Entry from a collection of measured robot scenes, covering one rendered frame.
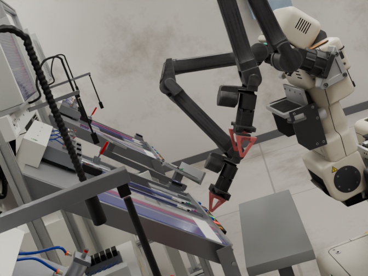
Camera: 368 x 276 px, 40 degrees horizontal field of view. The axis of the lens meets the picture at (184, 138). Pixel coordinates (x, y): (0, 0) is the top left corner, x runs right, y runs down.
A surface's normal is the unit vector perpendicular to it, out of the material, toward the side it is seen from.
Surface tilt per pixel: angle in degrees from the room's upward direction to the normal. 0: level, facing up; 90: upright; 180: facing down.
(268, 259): 0
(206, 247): 90
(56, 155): 90
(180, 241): 90
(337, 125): 90
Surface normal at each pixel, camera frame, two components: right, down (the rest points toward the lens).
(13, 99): 0.20, 0.15
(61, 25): -0.06, 0.25
